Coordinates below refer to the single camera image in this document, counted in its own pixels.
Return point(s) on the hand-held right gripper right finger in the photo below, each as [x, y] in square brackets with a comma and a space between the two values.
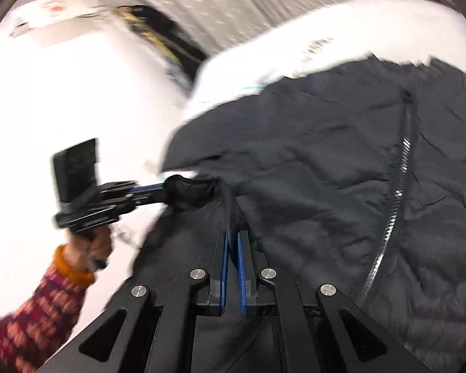
[241, 272]

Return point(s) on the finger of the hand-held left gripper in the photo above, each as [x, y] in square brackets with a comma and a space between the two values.
[151, 189]
[149, 200]

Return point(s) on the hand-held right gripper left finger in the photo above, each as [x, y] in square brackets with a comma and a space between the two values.
[224, 264]

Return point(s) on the black puffer jacket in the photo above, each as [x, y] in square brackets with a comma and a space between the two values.
[314, 143]

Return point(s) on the person's left forearm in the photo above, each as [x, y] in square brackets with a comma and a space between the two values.
[35, 311]

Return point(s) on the person's left hand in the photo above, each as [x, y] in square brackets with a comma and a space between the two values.
[95, 246]

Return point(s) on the black and gold bag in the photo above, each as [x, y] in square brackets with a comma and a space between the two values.
[159, 35]

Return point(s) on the white printed paper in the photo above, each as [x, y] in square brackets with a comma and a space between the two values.
[50, 12]

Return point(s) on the grey dotted curtain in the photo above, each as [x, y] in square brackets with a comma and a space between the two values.
[237, 4]

